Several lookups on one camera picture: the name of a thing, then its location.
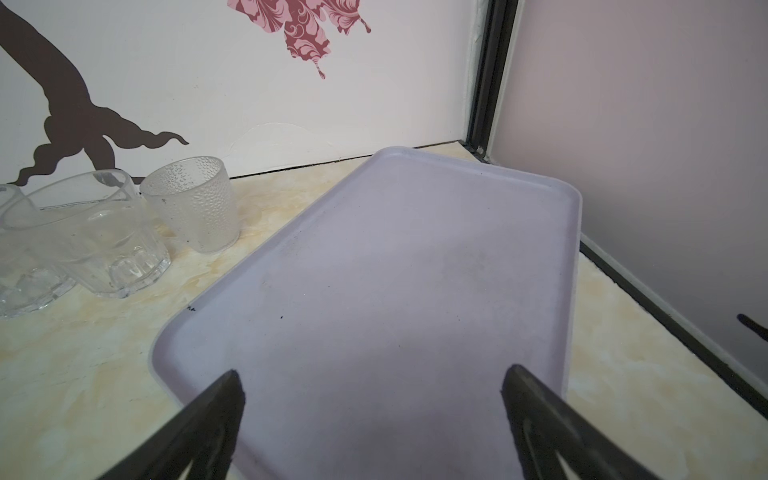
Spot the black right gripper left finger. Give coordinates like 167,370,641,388
101,370,246,479

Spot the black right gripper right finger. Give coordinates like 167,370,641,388
501,364,656,479

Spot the lilac plastic tray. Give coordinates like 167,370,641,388
151,147,582,479

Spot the clear faceted glass tumbler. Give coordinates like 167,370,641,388
1,169,171,298

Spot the frosted dimpled clear cup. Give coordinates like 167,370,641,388
140,156,241,253

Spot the black corner frame post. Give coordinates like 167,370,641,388
463,0,524,163

